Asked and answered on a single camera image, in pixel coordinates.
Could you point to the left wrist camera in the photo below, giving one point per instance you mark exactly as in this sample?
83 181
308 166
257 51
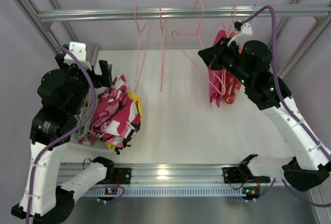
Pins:
79 51

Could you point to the aluminium frame post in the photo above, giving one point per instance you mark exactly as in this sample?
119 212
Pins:
30 9
296 36

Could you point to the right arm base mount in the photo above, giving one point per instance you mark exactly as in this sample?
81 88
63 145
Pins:
234 175

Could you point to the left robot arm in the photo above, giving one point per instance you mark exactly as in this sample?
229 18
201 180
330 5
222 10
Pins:
62 93

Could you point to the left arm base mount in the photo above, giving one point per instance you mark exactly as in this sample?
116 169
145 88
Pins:
118 176

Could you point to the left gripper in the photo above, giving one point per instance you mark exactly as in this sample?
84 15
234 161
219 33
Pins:
95 78

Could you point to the aluminium front rail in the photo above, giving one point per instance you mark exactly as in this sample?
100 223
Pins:
153 175

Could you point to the magenta trousers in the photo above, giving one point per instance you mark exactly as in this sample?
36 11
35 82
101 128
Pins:
217 86

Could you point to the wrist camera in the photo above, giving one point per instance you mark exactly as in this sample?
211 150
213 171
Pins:
79 51
243 33

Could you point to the white plastic basket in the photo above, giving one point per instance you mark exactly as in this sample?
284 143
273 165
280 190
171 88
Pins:
83 143

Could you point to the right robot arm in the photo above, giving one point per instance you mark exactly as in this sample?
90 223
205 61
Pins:
310 165

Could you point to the orange trousers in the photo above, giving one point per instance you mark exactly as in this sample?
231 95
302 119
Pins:
232 87

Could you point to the right aluminium frame post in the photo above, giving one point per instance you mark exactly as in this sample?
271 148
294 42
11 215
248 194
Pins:
296 36

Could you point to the aluminium hanging rail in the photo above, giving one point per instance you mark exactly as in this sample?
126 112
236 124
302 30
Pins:
289 10

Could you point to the left aluminium frame post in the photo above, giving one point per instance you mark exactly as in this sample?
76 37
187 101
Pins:
30 9

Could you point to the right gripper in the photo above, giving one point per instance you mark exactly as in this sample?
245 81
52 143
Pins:
215 54

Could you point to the yellow trousers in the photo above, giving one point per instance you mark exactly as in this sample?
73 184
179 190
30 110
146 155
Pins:
124 124

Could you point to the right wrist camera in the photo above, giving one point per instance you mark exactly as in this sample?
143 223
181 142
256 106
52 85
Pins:
243 33

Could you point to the slotted cable duct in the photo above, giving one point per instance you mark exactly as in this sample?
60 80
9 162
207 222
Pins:
174 191

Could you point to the pink patterned trousers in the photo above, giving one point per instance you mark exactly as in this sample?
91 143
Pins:
109 101

